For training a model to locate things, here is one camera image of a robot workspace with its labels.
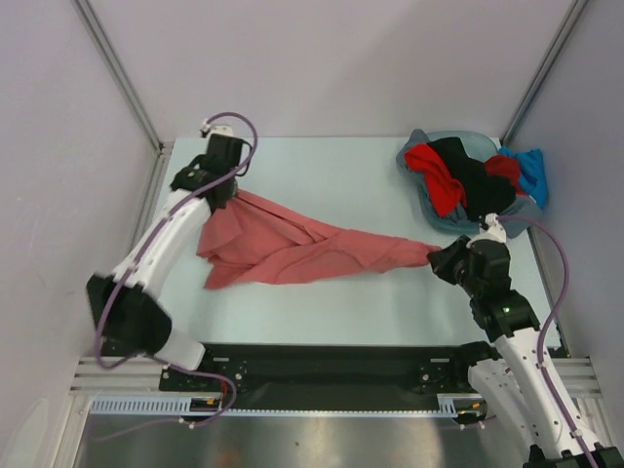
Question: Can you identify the pink t shirt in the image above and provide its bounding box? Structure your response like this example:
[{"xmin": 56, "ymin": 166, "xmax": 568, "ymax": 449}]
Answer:
[{"xmin": 196, "ymin": 190, "xmax": 440, "ymax": 291}]

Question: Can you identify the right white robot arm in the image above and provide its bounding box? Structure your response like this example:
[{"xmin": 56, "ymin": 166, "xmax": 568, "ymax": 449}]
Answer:
[{"xmin": 428, "ymin": 227, "xmax": 623, "ymax": 467}]

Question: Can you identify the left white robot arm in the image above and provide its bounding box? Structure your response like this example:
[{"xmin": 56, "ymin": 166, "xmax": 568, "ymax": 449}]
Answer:
[{"xmin": 86, "ymin": 129, "xmax": 254, "ymax": 390}]

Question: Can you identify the grey blue t shirt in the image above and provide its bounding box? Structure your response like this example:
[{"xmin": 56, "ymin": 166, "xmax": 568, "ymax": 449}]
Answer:
[{"xmin": 394, "ymin": 129, "xmax": 545, "ymax": 238}]

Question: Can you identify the black t shirt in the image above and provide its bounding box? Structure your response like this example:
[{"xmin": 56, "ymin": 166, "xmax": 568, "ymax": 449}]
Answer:
[{"xmin": 428, "ymin": 136, "xmax": 516, "ymax": 221}]

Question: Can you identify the bright red t shirt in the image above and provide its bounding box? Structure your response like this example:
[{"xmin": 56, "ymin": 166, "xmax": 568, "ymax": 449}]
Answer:
[{"xmin": 404, "ymin": 143, "xmax": 466, "ymax": 217}]

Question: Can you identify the dark red t shirt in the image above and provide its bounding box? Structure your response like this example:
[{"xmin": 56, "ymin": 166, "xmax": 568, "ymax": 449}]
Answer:
[{"xmin": 485, "ymin": 154, "xmax": 526, "ymax": 195}]

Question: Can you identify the left aluminium corner post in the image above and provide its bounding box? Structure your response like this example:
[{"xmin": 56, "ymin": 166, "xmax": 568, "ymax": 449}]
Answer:
[{"xmin": 72, "ymin": 0, "xmax": 172, "ymax": 157}]

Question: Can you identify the aluminium corner post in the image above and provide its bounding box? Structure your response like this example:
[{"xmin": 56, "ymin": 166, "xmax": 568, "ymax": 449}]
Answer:
[
  {"xmin": 72, "ymin": 0, "xmax": 172, "ymax": 157},
  {"xmin": 499, "ymin": 0, "xmax": 593, "ymax": 145}
]

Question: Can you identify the aluminium front frame rail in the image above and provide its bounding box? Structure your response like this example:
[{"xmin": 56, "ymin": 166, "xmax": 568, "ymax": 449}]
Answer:
[{"xmin": 70, "ymin": 358, "xmax": 603, "ymax": 399}]

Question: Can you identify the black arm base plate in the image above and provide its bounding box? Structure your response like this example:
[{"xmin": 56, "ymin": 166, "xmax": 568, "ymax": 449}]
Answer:
[{"xmin": 160, "ymin": 341, "xmax": 501, "ymax": 410}]

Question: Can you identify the white slotted cable duct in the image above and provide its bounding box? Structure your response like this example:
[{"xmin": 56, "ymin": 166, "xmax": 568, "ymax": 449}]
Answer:
[{"xmin": 90, "ymin": 394, "xmax": 488, "ymax": 418}]

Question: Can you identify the right aluminium corner post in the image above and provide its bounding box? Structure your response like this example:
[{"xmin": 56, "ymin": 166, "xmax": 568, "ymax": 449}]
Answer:
[{"xmin": 499, "ymin": 0, "xmax": 593, "ymax": 145}]

